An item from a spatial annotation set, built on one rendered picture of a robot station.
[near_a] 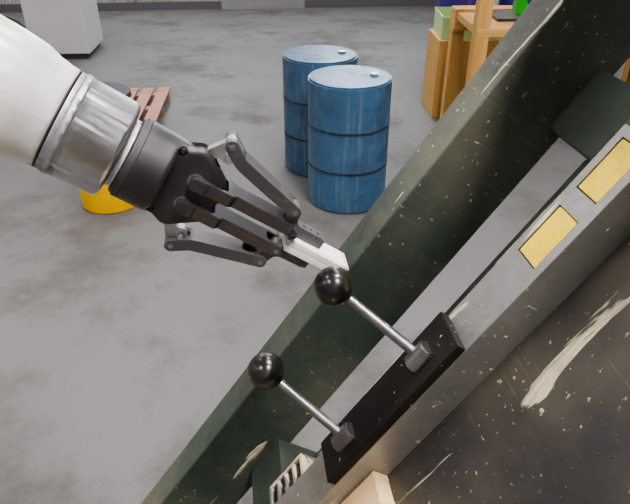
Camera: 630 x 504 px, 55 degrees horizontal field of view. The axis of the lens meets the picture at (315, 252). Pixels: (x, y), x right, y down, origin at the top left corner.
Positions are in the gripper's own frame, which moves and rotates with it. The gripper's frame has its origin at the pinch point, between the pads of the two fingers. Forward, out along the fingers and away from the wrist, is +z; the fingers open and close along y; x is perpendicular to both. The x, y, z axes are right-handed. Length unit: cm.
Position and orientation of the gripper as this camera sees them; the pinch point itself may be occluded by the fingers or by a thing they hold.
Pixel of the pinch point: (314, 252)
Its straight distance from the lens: 60.2
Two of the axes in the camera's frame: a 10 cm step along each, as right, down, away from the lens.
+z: 8.2, 4.2, 3.9
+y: -5.6, 7.4, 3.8
